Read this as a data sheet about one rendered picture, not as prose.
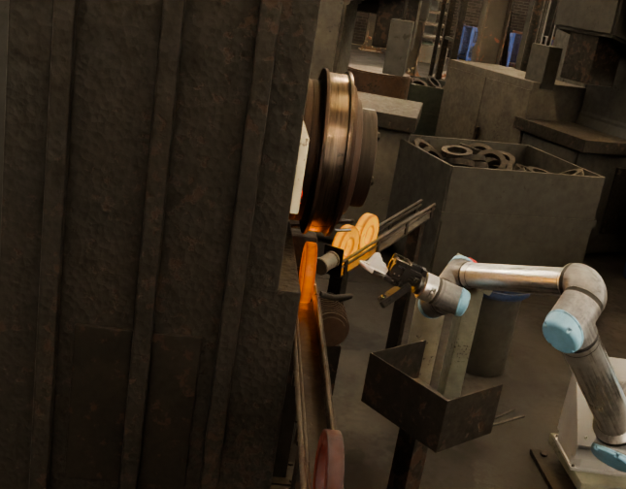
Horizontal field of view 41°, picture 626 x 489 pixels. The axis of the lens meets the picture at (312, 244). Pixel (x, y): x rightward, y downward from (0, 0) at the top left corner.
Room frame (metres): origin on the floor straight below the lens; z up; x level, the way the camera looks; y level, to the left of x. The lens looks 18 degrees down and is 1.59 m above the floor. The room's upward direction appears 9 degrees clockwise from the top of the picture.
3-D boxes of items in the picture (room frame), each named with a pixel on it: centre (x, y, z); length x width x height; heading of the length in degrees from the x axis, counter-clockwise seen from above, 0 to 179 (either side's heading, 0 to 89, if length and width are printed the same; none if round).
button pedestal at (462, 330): (3.09, -0.65, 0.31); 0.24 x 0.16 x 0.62; 7
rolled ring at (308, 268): (2.32, 0.00, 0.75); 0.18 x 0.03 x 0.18; 6
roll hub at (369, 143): (2.34, -0.10, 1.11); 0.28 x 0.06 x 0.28; 7
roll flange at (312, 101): (2.31, 0.08, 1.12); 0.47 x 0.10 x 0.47; 7
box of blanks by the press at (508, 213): (4.91, -0.98, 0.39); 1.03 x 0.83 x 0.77; 112
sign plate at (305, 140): (1.97, 0.07, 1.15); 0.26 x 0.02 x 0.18; 7
